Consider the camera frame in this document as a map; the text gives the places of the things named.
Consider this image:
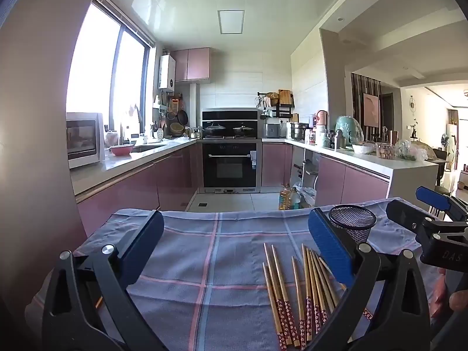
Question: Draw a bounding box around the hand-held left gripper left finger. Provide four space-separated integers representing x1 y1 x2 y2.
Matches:
42 209 165 351

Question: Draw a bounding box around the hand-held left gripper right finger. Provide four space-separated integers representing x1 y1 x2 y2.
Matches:
308 208 432 351

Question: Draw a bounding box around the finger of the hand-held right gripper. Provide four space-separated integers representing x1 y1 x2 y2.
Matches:
386 199 439 241
416 186 468 223

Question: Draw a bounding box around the black mesh utensil holder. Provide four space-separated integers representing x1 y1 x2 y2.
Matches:
328 205 377 244

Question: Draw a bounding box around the bundle of bamboo chopsticks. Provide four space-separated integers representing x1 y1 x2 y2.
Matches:
262 242 374 350

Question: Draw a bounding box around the person's right hand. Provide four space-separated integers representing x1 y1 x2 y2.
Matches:
448 290 468 314

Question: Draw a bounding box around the white kitchen countertop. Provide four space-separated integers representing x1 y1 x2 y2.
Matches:
261 137 439 205
69 137 202 196

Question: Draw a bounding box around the clear plastic bag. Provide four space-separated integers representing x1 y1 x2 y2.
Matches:
296 186 316 207

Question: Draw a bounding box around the plastic bag of greens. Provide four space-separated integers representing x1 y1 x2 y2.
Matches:
395 139 428 161

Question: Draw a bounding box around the yellow cooking oil bottle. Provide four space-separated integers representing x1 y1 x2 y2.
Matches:
278 186 293 211

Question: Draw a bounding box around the pink kitchen base cabinet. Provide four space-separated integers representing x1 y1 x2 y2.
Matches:
75 142 203 238
261 142 390 209

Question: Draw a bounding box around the blue plaid tablecloth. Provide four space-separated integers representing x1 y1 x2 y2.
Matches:
24 197 450 351

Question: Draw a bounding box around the mint green kitchen appliance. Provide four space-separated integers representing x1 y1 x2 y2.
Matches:
334 116 364 147

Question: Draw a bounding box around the chrome sink faucet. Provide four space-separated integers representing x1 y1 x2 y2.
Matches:
119 104 143 146

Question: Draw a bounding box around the steel steamer pot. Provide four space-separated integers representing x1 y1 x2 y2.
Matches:
290 122 309 140

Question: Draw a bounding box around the black built-in oven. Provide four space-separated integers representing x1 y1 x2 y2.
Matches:
200 140 262 194

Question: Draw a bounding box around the white countertop oven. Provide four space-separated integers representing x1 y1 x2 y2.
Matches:
66 113 106 169

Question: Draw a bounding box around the black wok with lid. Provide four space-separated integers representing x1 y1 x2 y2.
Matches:
204 122 226 137

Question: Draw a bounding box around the grey refrigerator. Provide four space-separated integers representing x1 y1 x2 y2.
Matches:
0 15 90 337

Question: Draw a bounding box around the black range hood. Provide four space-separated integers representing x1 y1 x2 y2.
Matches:
202 109 261 140

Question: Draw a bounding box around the kitchen window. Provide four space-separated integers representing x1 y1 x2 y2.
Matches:
66 2 154 143

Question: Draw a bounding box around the ceiling light panel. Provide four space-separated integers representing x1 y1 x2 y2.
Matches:
217 10 245 35

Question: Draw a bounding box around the pink wall picture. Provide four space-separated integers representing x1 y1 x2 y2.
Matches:
362 92 381 127

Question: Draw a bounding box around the black wall rack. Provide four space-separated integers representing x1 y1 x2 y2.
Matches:
257 90 295 119

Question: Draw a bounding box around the white wall water heater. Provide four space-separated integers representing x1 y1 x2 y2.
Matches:
158 55 177 92

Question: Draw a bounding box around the pink upper wall cabinet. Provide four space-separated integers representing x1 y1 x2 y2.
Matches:
172 47 211 83

